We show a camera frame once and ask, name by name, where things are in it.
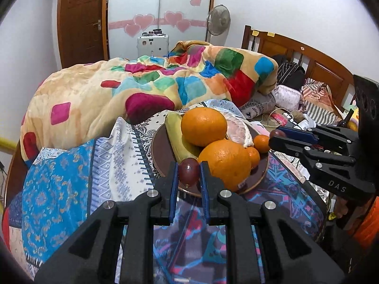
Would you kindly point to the white power strip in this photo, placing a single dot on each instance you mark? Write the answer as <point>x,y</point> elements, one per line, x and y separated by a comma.
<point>296,119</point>

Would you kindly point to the row of small dark jars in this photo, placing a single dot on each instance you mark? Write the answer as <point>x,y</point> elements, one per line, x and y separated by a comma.
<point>154,32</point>

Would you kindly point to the colourful patchwork blanket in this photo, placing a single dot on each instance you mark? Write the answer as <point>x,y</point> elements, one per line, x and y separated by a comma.
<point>103,94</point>

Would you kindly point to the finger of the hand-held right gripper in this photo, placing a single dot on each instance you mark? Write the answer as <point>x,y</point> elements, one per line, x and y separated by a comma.
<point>284,144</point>
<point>299,134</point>

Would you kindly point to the black bag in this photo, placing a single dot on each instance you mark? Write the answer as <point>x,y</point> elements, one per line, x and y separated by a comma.
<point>290,71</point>

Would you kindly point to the dark red grape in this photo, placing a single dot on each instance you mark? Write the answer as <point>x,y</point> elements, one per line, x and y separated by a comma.
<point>277,132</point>

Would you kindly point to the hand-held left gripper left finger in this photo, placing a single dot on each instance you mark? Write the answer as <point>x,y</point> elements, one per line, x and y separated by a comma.
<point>174,192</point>

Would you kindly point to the person's right hand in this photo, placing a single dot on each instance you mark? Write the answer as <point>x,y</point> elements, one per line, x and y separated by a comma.
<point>341,210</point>

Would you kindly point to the brown wooden door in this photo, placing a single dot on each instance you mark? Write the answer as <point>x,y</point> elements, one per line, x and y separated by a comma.
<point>80,20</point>

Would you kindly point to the large orange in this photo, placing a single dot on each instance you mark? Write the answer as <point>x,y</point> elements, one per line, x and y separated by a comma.
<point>204,127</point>
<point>223,164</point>

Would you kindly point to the person's right forearm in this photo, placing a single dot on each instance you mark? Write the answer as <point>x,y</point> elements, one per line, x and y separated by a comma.
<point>367,222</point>

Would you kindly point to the pink white padded bag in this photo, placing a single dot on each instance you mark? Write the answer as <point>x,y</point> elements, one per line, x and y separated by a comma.
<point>288,97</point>

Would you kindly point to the grey patterned pillow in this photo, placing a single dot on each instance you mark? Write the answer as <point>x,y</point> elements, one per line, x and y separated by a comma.
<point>257,105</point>

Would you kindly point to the yellow banana piece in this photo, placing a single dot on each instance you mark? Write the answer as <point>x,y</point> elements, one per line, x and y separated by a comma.
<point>176,130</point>

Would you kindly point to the patterned blue bed sheet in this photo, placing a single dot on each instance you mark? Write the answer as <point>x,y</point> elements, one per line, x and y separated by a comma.
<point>59,189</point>

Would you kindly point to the peeled pomelo segment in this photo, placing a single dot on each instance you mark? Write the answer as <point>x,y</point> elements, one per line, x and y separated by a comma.
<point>239,131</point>

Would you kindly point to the wooden bed headboard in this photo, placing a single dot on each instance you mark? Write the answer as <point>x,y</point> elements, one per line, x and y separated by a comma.
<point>319,65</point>

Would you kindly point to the wooden wardrobe with glass doors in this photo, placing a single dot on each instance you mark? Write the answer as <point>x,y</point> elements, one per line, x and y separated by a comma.
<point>160,3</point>

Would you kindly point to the dark glass bottle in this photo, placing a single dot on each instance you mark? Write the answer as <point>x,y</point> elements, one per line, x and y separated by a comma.
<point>347,121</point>

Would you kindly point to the brown round plate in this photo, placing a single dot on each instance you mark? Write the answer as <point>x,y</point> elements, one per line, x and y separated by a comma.
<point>161,151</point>

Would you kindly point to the standing electric fan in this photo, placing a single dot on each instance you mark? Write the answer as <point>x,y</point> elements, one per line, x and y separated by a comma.
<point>219,20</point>

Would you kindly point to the small tangerine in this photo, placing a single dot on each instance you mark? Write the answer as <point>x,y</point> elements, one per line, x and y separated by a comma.
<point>262,144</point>
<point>254,158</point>

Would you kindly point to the white hard case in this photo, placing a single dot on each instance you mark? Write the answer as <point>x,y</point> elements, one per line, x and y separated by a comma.
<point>152,46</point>

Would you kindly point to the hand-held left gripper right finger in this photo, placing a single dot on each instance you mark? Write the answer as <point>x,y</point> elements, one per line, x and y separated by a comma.
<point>205,192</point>

